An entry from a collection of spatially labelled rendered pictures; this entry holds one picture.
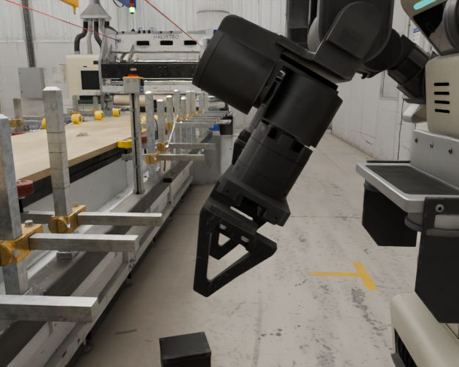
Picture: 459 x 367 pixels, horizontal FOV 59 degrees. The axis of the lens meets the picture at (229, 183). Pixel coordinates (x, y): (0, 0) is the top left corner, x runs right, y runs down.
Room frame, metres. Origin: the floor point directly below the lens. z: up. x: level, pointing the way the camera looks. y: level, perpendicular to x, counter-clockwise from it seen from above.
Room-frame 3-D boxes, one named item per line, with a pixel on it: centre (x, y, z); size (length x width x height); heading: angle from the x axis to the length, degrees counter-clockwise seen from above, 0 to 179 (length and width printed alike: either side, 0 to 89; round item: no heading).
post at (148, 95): (2.09, 0.40, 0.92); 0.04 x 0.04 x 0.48; 87
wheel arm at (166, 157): (2.12, 0.35, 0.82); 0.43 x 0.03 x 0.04; 87
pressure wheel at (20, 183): (1.14, 0.61, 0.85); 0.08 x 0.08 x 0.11
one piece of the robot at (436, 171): (0.58, -0.29, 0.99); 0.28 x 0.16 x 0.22; 177
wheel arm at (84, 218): (1.12, 0.41, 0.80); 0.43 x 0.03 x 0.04; 87
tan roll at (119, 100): (4.97, 0.78, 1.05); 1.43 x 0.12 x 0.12; 87
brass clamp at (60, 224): (1.11, 0.46, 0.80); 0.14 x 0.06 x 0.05; 177
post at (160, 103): (2.34, 0.39, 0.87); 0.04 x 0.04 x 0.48; 87
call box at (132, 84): (1.83, 0.42, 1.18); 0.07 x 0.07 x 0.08; 87
